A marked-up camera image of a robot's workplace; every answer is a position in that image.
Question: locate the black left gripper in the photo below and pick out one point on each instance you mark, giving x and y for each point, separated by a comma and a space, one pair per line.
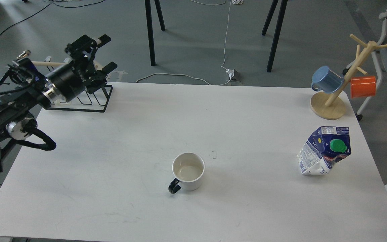
79, 75

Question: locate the white mug with black handle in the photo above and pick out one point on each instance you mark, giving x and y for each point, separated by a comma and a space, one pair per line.
188, 170

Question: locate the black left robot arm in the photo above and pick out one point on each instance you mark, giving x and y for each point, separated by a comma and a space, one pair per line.
23, 87

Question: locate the blue white milk carton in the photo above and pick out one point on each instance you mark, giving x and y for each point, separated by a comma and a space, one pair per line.
325, 147

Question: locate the white power plug adapter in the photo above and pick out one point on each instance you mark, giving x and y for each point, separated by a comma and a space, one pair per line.
233, 75

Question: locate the black table leg right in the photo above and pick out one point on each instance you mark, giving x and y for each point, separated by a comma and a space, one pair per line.
277, 32

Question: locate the blue mug on tree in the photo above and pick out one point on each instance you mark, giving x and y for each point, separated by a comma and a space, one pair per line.
326, 80

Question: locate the wooden mug tree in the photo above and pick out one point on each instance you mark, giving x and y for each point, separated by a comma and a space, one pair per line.
330, 106

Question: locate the orange mug on tree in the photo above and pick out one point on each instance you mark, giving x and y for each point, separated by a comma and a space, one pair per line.
363, 86

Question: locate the black wire mug rack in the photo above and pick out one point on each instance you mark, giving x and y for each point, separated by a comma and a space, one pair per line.
96, 102

